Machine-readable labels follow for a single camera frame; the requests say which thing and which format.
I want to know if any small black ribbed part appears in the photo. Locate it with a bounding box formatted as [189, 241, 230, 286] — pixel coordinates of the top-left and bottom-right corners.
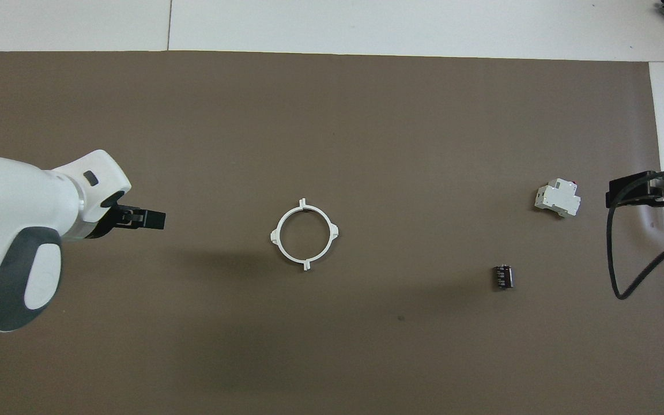
[492, 264, 516, 291]

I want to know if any white plastic ring with tabs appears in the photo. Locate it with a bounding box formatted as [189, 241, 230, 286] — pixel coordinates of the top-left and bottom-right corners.
[270, 198, 340, 273]

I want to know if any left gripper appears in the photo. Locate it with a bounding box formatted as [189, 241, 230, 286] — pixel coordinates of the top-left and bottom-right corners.
[82, 205, 130, 241]

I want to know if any white circuit breaker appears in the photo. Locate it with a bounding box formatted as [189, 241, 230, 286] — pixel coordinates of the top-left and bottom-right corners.
[534, 179, 582, 218]

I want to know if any black cable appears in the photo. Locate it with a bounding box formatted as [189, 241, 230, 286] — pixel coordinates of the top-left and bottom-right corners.
[607, 168, 664, 300]

